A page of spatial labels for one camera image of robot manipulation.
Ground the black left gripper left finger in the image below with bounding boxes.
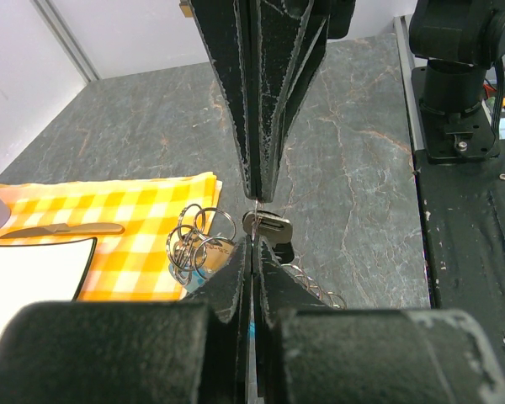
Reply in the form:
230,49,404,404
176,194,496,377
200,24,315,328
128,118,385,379
0,237,253,403

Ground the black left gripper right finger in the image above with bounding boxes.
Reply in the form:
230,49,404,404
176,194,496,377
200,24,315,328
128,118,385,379
252,237,505,403

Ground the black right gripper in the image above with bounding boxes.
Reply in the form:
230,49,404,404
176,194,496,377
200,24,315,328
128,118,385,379
191,0,356,202

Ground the blue key tag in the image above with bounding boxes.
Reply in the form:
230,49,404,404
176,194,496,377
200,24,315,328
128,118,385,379
168,263,214,294

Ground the keyring chain with keys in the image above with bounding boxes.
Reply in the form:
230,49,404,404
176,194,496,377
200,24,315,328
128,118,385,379
164,204,348,311

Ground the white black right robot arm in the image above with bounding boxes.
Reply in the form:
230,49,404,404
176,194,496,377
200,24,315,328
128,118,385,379
189,1,505,203

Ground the orange white checkered cloth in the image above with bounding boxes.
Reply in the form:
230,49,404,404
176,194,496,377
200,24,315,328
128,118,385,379
0,172,222,300

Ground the gold knife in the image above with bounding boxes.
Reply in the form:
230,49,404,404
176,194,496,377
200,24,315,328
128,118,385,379
0,222,125,240

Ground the white square plate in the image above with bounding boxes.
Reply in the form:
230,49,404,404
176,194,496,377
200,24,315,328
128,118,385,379
0,237,97,303

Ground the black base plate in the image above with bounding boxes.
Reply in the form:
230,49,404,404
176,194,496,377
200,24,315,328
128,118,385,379
412,61,505,371

